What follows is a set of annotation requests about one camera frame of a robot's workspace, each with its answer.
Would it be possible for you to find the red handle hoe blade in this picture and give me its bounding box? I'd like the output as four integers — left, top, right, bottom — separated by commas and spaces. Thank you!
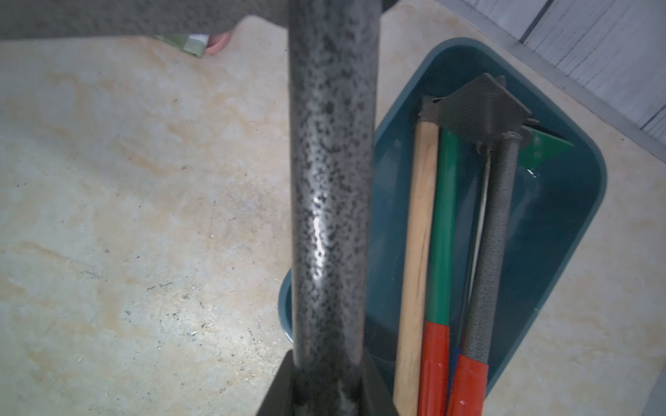
419, 74, 531, 415
1, 1, 391, 415

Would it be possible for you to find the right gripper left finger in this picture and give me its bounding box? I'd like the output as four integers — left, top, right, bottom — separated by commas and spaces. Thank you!
257, 350, 295, 416

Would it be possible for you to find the pink tray under cloth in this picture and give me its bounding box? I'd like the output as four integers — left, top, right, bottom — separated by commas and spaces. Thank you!
205, 29, 233, 55

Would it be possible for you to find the wooden handle hoe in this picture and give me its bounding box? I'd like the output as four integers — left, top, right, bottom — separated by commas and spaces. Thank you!
393, 121, 439, 415

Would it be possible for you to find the green red handle hoe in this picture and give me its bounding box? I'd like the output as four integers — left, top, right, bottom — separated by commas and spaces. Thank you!
418, 126, 573, 415

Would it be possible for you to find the green white checkered cloth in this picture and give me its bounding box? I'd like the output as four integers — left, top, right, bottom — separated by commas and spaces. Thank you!
154, 34, 210, 58

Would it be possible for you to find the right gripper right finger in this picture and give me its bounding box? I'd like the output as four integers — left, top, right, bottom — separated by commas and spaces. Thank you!
360, 350, 398, 416

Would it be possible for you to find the teal plastic storage box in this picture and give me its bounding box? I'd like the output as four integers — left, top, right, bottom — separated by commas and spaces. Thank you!
279, 37, 607, 387

